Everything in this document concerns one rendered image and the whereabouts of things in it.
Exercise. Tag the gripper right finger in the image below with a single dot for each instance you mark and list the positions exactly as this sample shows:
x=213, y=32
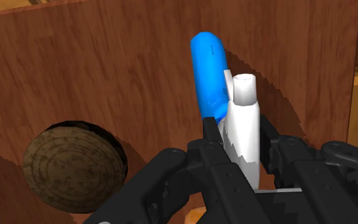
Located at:
x=330, y=186

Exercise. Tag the brown wooden table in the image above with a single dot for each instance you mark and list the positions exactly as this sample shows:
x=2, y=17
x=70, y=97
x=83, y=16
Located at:
x=104, y=62

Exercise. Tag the white and blue bottle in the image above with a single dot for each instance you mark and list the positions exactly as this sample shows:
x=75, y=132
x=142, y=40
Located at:
x=242, y=130

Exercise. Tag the brown round wooden disc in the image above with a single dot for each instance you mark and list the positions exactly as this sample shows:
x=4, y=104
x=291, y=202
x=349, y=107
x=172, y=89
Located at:
x=73, y=170

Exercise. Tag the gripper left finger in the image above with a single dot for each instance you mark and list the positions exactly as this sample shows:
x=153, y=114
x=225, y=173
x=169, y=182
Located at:
x=172, y=186

